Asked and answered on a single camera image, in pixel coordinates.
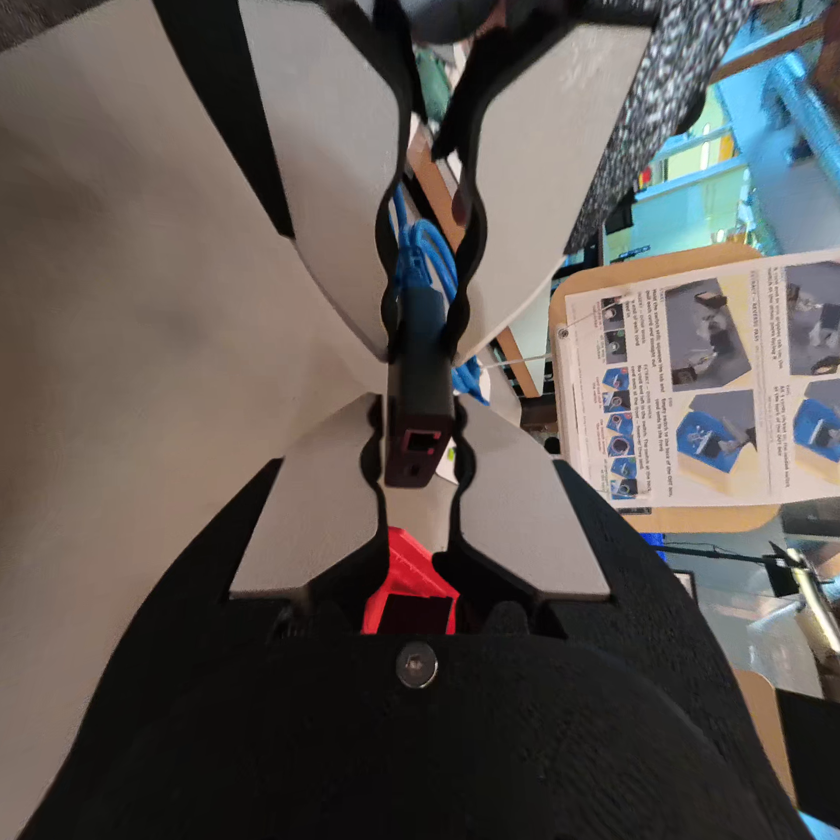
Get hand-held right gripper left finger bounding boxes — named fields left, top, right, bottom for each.
left=228, top=392, right=388, bottom=603

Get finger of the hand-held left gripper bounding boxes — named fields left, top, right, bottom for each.
left=239, top=0, right=414, bottom=361
left=432, top=23, right=652, bottom=366

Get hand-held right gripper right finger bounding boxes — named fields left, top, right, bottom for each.
left=449, top=395, right=613, bottom=601

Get black network adapter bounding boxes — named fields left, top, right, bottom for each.
left=383, top=281, right=458, bottom=490

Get white desk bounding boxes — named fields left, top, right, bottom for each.
left=0, top=0, right=553, bottom=840

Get red bin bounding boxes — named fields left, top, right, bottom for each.
left=361, top=525, right=460, bottom=635

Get wooden display board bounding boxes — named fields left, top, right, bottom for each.
left=546, top=241, right=840, bottom=534

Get printed instruction sheet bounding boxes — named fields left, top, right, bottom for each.
left=563, top=248, right=840, bottom=508

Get black tripod stand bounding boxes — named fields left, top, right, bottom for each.
left=656, top=538, right=840, bottom=599

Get blue network cable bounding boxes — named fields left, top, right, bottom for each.
left=390, top=184, right=492, bottom=406

